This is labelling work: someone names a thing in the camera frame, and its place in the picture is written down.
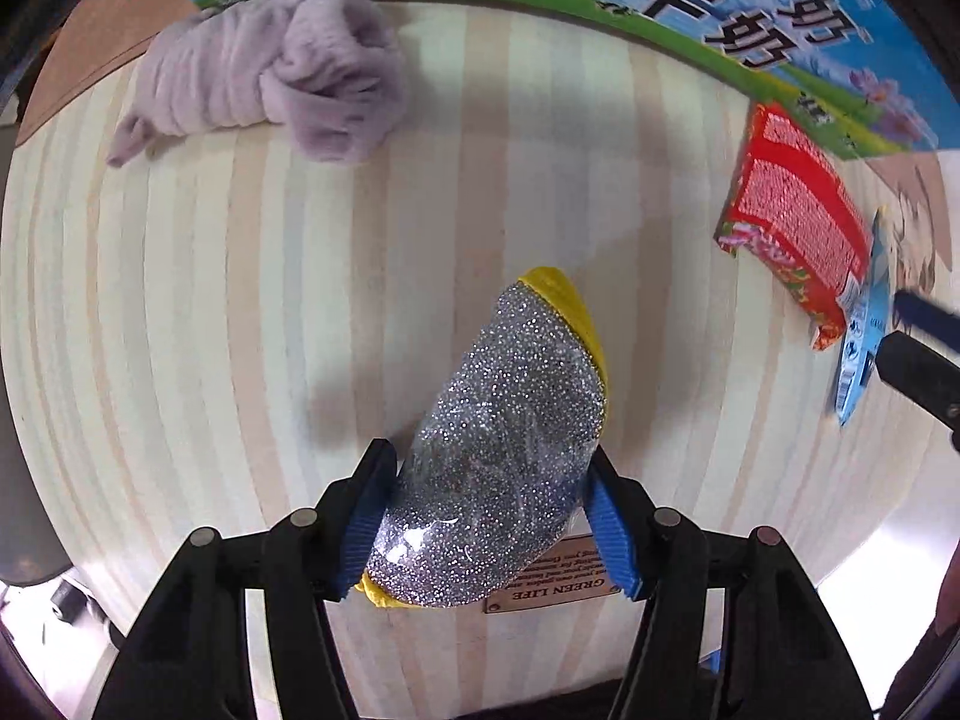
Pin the silver yellow scouring sponge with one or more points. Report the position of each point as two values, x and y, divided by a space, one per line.
491 450

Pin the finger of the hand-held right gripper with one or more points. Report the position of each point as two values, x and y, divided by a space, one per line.
928 316
926 379

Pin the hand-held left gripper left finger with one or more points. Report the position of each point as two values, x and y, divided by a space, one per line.
365 523

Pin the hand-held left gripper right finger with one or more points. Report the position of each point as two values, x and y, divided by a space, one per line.
609 532

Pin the brown table label plate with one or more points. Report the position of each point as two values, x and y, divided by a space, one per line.
541 594

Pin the red tissue packet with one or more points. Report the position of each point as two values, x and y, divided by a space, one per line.
797 221

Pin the printed milk carton box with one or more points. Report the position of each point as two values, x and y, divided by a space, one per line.
600 15

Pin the lilac fluffy towel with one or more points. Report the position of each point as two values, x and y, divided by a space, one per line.
274 71

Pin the blue tissue packet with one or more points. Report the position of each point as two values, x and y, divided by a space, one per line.
862 322

